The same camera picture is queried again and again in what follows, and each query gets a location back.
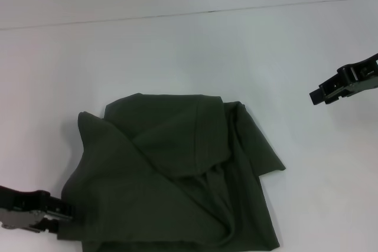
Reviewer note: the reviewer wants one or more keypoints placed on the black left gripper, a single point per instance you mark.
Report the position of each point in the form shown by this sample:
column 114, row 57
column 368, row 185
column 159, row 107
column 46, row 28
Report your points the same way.
column 20, row 207

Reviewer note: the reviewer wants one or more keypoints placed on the dark green FREE T-shirt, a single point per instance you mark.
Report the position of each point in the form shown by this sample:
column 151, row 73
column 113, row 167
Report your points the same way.
column 177, row 175

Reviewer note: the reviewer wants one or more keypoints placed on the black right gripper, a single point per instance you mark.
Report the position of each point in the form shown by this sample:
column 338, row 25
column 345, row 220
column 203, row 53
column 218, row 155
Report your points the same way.
column 363, row 72

